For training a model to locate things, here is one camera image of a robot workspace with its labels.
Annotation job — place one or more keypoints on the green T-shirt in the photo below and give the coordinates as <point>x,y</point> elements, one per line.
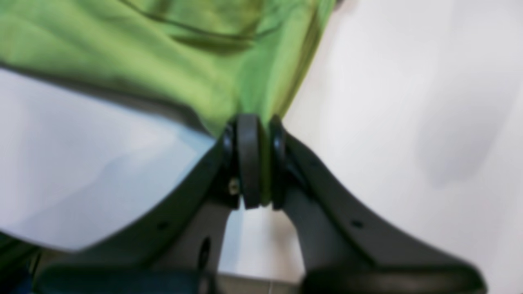
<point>217,57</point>

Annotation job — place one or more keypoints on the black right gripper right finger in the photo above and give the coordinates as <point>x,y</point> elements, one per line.
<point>346,247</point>

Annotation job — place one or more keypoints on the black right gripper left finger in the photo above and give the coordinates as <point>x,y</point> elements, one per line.
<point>175,247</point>

